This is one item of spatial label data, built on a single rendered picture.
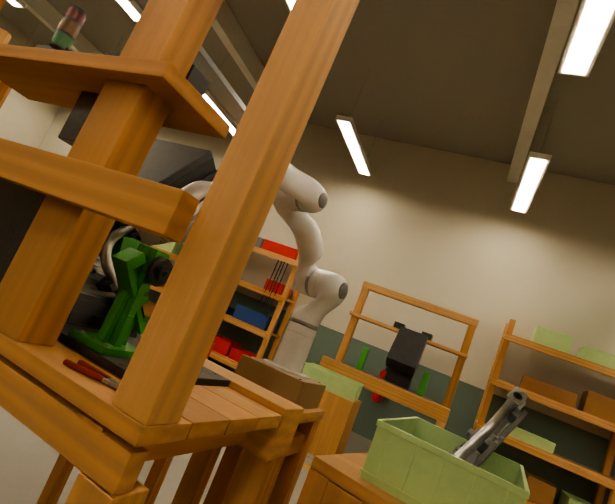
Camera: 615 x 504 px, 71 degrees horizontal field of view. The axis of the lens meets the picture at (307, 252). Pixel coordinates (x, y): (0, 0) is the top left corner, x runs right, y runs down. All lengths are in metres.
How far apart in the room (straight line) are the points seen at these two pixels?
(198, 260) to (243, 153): 0.22
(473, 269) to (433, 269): 0.57
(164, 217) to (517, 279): 6.31
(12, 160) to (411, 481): 1.30
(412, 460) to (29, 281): 1.07
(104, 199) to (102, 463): 0.48
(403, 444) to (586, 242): 6.05
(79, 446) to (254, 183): 0.55
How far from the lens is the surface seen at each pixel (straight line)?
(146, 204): 0.86
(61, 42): 1.54
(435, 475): 1.37
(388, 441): 1.38
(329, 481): 1.40
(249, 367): 1.66
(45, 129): 12.17
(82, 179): 1.01
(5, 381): 1.08
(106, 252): 1.38
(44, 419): 0.98
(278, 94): 0.89
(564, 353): 6.20
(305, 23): 0.97
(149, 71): 1.06
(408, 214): 7.13
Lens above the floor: 1.13
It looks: 9 degrees up
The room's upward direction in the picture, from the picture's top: 22 degrees clockwise
